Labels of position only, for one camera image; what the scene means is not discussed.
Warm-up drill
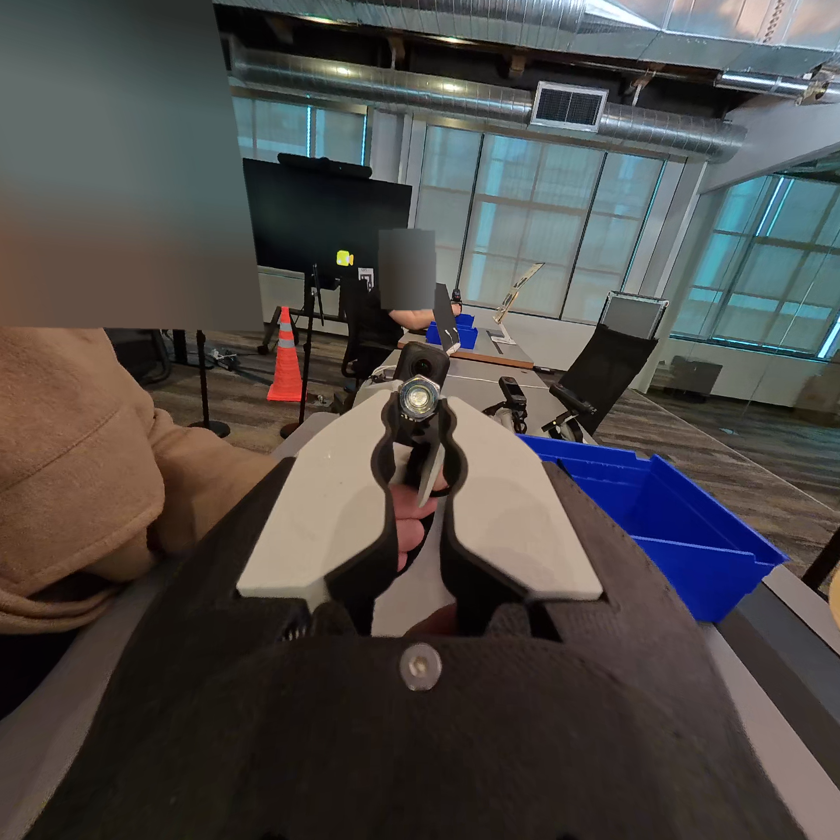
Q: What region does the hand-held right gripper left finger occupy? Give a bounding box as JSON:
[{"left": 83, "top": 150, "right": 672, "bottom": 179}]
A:
[{"left": 235, "top": 392, "right": 399, "bottom": 636}]

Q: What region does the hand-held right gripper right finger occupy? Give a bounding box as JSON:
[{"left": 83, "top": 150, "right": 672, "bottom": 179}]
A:
[{"left": 438, "top": 395, "right": 605, "bottom": 636}]

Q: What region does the steel hex nut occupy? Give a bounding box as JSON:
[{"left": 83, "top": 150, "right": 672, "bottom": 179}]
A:
[{"left": 395, "top": 374, "right": 442, "bottom": 421}]

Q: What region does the blue plastic bin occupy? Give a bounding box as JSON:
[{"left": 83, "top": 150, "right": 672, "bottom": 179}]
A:
[
  {"left": 517, "top": 433, "right": 790, "bottom": 624},
  {"left": 424, "top": 313, "right": 479, "bottom": 349}
]

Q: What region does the person's left hand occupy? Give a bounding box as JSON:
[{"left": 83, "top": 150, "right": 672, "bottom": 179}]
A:
[{"left": 391, "top": 482, "right": 438, "bottom": 573}]

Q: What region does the person's right hand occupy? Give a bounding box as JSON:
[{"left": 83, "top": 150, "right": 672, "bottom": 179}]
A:
[{"left": 406, "top": 602, "right": 462, "bottom": 637}]

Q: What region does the grey flat bar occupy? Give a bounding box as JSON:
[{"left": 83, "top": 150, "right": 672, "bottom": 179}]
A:
[{"left": 433, "top": 282, "right": 462, "bottom": 355}]

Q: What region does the orange traffic cone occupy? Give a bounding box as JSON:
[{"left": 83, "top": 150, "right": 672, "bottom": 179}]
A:
[{"left": 266, "top": 306, "right": 308, "bottom": 403}]

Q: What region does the black tilted stand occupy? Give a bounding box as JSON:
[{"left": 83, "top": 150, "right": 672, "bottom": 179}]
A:
[{"left": 550, "top": 292, "right": 670, "bottom": 435}]

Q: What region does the large black screen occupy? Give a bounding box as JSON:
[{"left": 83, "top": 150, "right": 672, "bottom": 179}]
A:
[{"left": 241, "top": 153, "right": 413, "bottom": 271}]

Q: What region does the dark grey cabinet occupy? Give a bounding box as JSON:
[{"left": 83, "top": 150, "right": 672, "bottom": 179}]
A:
[{"left": 668, "top": 356, "right": 724, "bottom": 399}]

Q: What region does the person's tan sweater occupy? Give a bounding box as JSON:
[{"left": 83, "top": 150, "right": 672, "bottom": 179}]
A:
[{"left": 0, "top": 327, "right": 166, "bottom": 632}]

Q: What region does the white air vent grille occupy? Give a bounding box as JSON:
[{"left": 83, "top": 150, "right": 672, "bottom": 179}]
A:
[{"left": 529, "top": 80, "right": 610, "bottom": 131}]

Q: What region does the black camera device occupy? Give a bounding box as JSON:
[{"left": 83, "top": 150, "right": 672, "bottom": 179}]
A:
[
  {"left": 497, "top": 375, "right": 530, "bottom": 422},
  {"left": 549, "top": 382, "right": 599, "bottom": 419}
]

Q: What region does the black stanchion post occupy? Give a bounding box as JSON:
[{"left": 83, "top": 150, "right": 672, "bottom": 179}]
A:
[{"left": 188, "top": 330, "right": 232, "bottom": 439}]

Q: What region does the round metal duct pipe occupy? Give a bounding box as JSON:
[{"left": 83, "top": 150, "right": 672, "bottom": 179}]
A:
[{"left": 230, "top": 48, "right": 749, "bottom": 163}]

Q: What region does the rectangular metal duct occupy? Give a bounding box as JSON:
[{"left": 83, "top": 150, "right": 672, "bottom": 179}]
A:
[{"left": 577, "top": 0, "right": 840, "bottom": 101}]

